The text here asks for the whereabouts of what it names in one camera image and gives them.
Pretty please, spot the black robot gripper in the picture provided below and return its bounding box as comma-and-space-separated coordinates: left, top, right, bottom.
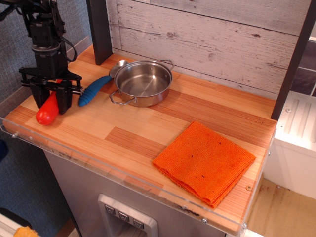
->
19, 50, 82, 115

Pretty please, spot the red plastic sausage toy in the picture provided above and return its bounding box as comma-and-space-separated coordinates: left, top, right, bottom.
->
36, 91, 59, 125

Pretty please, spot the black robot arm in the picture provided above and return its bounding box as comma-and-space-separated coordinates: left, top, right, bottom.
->
0, 0, 82, 114

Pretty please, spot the clear acrylic edge guard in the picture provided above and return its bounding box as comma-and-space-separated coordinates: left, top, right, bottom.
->
0, 118, 247, 237

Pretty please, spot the stainless steel pot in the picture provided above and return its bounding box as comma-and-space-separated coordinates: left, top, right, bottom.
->
110, 59, 174, 107

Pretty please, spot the grey toy fridge cabinet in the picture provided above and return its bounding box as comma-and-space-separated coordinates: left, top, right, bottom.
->
45, 152, 226, 237

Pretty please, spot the yellow object bottom left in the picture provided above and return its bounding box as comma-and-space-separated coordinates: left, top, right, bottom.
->
13, 227, 39, 237

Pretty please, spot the orange folded cloth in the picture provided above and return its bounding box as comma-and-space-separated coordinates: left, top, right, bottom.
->
153, 121, 256, 208

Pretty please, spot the white toy sink unit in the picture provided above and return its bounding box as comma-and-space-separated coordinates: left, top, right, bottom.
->
263, 91, 316, 198

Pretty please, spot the blue handled metal spoon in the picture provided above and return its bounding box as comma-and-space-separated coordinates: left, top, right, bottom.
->
78, 60, 128, 107

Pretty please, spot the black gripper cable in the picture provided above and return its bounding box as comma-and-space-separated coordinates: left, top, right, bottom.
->
60, 37, 78, 62

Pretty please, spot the dark left shelf post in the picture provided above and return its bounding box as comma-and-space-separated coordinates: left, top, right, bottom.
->
86, 0, 113, 65

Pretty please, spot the dark shelf post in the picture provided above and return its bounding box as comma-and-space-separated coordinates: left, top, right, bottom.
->
271, 0, 316, 120
86, 0, 113, 65

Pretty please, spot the dark right shelf post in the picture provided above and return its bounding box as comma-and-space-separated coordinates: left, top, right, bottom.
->
271, 0, 316, 120

